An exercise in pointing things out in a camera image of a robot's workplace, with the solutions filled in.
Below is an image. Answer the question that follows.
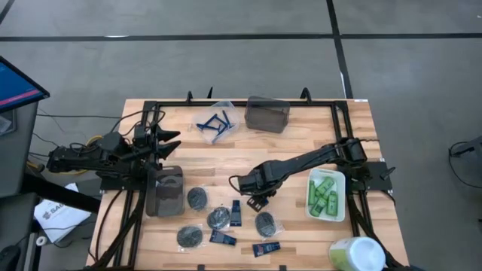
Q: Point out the smoky grey translucent bin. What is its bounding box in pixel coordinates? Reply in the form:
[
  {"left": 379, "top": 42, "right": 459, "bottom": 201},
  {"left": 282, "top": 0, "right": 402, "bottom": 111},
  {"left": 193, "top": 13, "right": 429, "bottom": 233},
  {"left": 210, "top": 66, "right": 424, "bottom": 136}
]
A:
[{"left": 243, "top": 96, "right": 291, "bottom": 134}]

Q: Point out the clear plastic bin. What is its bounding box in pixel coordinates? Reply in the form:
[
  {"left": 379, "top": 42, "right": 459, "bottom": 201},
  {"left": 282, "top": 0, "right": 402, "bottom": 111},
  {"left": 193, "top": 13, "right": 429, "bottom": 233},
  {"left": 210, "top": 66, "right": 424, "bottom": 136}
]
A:
[{"left": 192, "top": 99, "right": 241, "bottom": 146}]

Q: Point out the yellow cable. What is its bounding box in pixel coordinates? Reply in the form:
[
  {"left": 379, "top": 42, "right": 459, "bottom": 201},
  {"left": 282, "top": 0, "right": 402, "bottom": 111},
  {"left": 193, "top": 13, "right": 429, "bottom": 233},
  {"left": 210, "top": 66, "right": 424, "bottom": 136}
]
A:
[{"left": 25, "top": 134, "right": 105, "bottom": 177}]

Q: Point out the black computer mouse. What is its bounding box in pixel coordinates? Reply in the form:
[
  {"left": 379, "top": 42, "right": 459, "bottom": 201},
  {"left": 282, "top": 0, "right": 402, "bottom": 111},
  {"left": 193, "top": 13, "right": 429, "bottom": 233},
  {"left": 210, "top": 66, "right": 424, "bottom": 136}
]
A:
[{"left": 0, "top": 243, "right": 23, "bottom": 271}]

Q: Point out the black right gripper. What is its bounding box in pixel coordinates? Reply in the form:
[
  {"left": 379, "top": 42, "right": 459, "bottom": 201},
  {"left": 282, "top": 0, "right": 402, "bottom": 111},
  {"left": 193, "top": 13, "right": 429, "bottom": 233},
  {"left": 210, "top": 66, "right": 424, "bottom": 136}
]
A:
[{"left": 238, "top": 168, "right": 278, "bottom": 213}]

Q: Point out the monitor with blue screen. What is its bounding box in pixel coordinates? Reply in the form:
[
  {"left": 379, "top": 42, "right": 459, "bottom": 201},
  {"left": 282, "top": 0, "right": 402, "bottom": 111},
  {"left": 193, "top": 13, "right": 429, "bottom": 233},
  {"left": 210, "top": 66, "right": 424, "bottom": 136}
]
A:
[{"left": 0, "top": 55, "right": 50, "bottom": 114}]

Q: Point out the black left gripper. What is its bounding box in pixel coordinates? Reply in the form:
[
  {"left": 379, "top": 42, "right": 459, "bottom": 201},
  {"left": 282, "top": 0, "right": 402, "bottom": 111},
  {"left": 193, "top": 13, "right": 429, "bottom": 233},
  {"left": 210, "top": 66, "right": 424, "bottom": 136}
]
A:
[{"left": 127, "top": 123, "right": 182, "bottom": 169}]

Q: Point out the dark grey plastic bin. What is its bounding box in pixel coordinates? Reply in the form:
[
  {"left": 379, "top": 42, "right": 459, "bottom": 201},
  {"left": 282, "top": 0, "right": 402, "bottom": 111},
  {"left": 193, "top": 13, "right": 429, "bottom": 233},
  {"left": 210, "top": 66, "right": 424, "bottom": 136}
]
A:
[{"left": 145, "top": 164, "right": 185, "bottom": 218}]

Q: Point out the dark blue tube red print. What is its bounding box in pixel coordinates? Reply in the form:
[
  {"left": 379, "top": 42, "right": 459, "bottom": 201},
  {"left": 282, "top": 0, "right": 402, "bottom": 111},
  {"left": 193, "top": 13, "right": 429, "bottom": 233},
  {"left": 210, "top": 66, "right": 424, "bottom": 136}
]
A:
[{"left": 251, "top": 241, "right": 282, "bottom": 259}]

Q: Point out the white plastic bin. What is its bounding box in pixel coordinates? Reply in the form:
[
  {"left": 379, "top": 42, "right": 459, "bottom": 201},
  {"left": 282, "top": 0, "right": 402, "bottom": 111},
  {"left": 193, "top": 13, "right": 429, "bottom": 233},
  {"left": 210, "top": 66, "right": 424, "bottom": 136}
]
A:
[{"left": 304, "top": 167, "right": 346, "bottom": 223}]

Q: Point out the black puff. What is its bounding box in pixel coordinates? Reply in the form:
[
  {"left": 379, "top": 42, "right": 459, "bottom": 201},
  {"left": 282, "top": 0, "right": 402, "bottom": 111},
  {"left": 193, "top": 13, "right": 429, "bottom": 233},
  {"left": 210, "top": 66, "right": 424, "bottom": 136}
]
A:
[
  {"left": 252, "top": 210, "right": 284, "bottom": 240},
  {"left": 156, "top": 171, "right": 184, "bottom": 191},
  {"left": 175, "top": 224, "right": 206, "bottom": 252},
  {"left": 205, "top": 205, "right": 233, "bottom": 231},
  {"left": 186, "top": 184, "right": 210, "bottom": 212}
]

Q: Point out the green canister white lid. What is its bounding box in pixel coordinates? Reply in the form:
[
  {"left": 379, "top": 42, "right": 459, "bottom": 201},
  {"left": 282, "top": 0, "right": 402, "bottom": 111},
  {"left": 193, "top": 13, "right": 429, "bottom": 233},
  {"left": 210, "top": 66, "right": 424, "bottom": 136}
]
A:
[{"left": 328, "top": 236, "right": 387, "bottom": 271}]

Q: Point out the black floor cable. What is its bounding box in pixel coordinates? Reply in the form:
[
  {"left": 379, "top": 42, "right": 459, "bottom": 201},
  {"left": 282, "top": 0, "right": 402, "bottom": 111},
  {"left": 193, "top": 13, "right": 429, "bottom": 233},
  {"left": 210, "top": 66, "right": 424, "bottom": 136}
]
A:
[{"left": 447, "top": 135, "right": 482, "bottom": 189}]

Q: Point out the grey cabinet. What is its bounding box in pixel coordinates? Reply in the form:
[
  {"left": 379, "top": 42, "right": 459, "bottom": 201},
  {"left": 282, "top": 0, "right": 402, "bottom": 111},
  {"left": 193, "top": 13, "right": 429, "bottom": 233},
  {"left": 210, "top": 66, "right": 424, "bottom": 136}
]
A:
[{"left": 0, "top": 100, "right": 39, "bottom": 199}]

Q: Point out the black diagonal bar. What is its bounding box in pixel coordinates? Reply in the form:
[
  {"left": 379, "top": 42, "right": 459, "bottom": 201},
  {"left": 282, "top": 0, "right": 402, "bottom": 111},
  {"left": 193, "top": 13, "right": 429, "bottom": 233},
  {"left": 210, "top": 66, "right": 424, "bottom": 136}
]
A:
[{"left": 20, "top": 172, "right": 102, "bottom": 215}]

